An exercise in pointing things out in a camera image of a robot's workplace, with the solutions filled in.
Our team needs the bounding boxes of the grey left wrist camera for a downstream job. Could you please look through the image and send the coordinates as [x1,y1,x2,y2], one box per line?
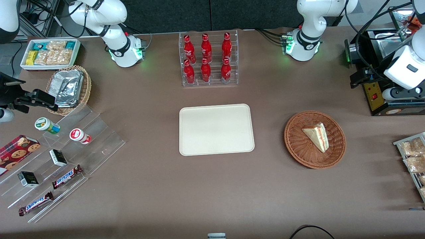
[381,87,425,101]

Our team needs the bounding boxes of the black looped cable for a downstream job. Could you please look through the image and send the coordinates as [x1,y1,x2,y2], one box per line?
[289,225,336,239]

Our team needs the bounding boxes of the brown Snickers bar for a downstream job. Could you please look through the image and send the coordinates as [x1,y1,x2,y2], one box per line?
[18,191,54,217]
[52,165,83,190]

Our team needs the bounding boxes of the red plaid cookie box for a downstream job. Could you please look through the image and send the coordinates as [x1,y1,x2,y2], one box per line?
[0,134,41,176]

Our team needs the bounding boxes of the metal wire rack tray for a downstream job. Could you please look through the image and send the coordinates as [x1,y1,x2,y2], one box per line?
[393,132,425,203]

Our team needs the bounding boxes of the black food warmer case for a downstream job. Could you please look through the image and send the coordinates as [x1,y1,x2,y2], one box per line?
[344,5,425,117]

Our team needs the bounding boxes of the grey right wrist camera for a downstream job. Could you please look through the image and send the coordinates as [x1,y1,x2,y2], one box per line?
[0,108,16,123]

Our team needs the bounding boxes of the clear acrylic bottle rack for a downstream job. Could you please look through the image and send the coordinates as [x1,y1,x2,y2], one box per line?
[179,29,239,87]

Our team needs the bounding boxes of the silver foil pack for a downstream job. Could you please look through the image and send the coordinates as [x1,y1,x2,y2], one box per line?
[53,69,84,105]
[55,98,80,109]

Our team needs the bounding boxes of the white rectangular snack bin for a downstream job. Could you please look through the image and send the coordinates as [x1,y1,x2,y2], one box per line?
[20,39,81,71]

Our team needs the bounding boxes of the small black box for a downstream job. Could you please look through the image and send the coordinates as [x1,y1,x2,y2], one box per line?
[17,171,39,188]
[49,149,68,167]

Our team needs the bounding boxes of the green lid jar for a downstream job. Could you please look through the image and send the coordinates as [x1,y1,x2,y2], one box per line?
[35,117,61,135]

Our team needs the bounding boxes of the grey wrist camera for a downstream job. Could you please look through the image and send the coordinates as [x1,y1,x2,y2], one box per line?
[381,87,425,101]
[0,108,16,123]

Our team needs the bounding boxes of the beige plastic tray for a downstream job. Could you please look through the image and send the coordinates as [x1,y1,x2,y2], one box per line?
[179,104,255,156]

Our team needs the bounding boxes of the clear acrylic stepped display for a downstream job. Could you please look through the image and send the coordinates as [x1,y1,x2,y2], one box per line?
[0,106,126,223]

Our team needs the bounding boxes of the aluminium frame stand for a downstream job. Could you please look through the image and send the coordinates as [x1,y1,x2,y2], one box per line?
[18,0,62,39]

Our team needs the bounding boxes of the black base cable bundle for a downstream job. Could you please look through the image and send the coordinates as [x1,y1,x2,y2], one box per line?
[255,28,289,46]

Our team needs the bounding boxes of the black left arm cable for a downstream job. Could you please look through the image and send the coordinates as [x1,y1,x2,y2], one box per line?
[345,0,415,72]

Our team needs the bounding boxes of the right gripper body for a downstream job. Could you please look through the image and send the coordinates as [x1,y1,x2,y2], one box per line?
[0,72,26,104]

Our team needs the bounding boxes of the red lid jar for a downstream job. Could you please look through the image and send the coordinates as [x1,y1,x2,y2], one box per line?
[69,128,92,145]

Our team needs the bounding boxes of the triangular sandwich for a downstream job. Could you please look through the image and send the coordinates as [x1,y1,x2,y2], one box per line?
[301,122,329,153]

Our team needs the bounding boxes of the light tan wicker basket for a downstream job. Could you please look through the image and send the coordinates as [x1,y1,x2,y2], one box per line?
[45,65,92,116]

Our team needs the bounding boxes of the clear cracker bag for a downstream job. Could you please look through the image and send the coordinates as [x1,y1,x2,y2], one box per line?
[35,50,50,65]
[48,49,73,65]
[46,40,67,52]

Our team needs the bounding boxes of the brown round wicker basket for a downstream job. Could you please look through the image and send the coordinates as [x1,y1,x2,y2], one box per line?
[284,111,346,170]

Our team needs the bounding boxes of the red cola bottle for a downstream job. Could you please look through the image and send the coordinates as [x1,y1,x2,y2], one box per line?
[222,32,232,62]
[201,58,212,83]
[221,58,232,83]
[184,35,196,64]
[184,59,196,84]
[201,33,212,63]

